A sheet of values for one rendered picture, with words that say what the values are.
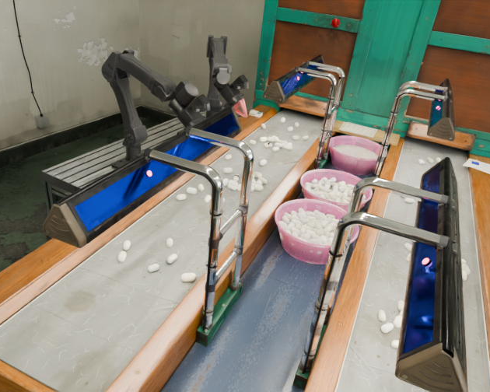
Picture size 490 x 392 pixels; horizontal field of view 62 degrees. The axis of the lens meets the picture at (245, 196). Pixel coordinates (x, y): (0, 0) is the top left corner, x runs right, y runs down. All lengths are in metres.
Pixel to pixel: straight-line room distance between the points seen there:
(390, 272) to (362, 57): 1.23
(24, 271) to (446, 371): 0.91
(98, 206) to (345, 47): 1.70
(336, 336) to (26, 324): 0.67
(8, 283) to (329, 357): 0.74
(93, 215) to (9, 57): 2.65
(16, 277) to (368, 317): 0.84
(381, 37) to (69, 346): 1.82
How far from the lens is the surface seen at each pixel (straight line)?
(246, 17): 3.44
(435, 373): 0.56
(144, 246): 1.19
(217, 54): 1.95
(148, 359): 0.88
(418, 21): 2.14
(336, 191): 1.58
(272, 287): 1.18
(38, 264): 1.14
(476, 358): 1.12
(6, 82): 3.31
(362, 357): 0.99
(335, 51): 2.21
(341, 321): 1.01
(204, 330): 0.99
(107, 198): 0.74
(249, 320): 1.08
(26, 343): 0.99
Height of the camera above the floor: 1.46
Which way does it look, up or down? 30 degrees down
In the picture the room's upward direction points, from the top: 7 degrees clockwise
